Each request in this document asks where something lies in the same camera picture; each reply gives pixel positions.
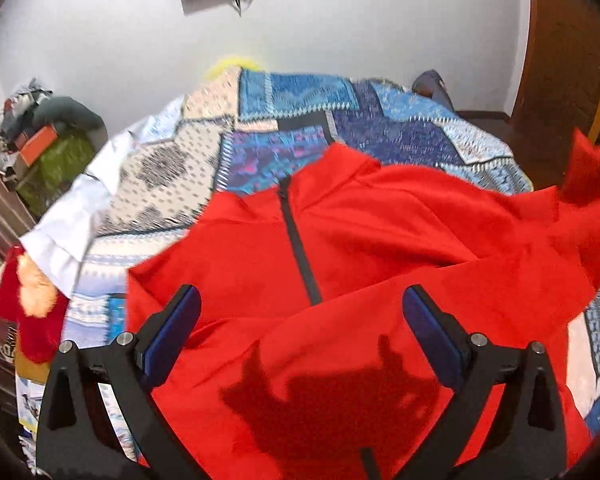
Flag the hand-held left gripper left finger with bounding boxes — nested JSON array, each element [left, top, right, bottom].
[[36, 284, 207, 480]]

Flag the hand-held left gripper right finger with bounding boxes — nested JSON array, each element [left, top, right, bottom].
[[394, 284, 569, 480]]

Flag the red zip jacket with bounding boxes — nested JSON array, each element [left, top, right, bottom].
[[127, 129, 600, 480]]

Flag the pile of mixed clothes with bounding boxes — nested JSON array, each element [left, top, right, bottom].
[[0, 77, 56, 171]]

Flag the red fluffy cloth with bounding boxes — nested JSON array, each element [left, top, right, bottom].
[[0, 244, 72, 365]]

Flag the white bed sheet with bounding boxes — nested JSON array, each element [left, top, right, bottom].
[[19, 94, 187, 297]]

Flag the blue patchwork bedspread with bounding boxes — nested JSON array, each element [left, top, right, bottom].
[[15, 66, 600, 477]]

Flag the green patterned cloth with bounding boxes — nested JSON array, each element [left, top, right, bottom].
[[16, 129, 99, 217]]

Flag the orange box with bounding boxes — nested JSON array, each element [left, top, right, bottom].
[[19, 125, 59, 166]]

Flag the dark blue pillow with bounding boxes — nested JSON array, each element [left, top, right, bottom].
[[411, 68, 457, 112]]

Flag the yellow fluffy item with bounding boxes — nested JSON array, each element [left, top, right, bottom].
[[202, 57, 262, 82]]

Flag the brown wooden door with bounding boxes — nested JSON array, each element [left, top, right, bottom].
[[509, 0, 600, 171]]

